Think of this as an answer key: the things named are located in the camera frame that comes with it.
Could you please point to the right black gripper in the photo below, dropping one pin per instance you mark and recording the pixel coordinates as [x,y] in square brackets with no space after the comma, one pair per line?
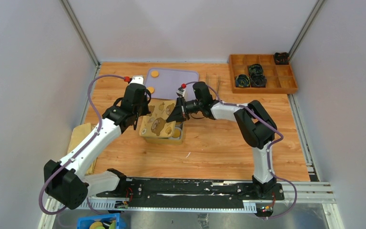
[180,113]

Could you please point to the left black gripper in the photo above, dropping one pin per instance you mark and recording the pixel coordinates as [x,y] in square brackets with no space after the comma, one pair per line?
[145,111]

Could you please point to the silver tin lid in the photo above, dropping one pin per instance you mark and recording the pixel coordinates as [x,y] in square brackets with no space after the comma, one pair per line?
[155,125]

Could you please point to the metal tongs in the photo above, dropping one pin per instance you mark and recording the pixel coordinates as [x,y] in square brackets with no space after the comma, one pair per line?
[218,81]

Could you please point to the lavender plastic tray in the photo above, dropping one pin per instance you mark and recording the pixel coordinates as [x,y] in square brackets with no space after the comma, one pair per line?
[168,82]

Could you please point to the round orange cookie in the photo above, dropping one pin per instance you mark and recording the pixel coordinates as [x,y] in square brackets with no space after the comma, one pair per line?
[151,90]
[154,73]
[176,133]

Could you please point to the square metal cookie tin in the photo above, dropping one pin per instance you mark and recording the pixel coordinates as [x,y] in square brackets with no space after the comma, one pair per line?
[169,135]

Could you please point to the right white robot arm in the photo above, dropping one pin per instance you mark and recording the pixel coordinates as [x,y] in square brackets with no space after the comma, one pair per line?
[256,126]

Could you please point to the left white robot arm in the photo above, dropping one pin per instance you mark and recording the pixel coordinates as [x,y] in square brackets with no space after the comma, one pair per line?
[66,180]

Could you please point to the white paper cup bottom-right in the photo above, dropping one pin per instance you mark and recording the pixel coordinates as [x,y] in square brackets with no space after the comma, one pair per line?
[178,139]

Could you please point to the yellow folded cloth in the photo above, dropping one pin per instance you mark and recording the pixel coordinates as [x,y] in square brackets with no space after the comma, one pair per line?
[78,134]

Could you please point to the orange wooden compartment box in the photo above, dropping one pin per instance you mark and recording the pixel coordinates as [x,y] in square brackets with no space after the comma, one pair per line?
[280,78]

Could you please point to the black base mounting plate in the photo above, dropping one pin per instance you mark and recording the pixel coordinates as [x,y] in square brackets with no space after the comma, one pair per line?
[192,194]

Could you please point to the blue plastic bin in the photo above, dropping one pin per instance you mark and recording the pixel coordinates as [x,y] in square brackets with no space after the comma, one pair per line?
[107,221]

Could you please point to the black cable coil corner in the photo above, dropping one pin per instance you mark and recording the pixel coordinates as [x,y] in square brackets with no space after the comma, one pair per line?
[281,58]

